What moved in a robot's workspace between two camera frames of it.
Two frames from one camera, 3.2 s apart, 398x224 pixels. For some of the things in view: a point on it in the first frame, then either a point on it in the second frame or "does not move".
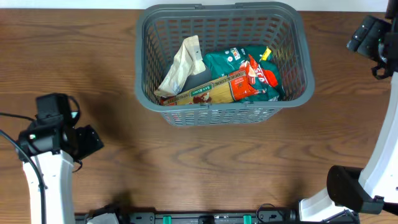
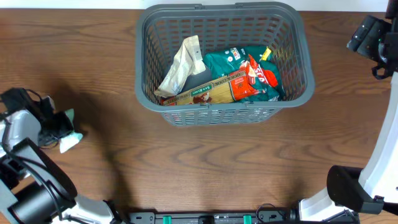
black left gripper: x=90 y=137 to x=59 y=122
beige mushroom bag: x=187 y=61 does not move
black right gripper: x=370 y=32 does not move
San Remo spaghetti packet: x=237 y=85 does not move
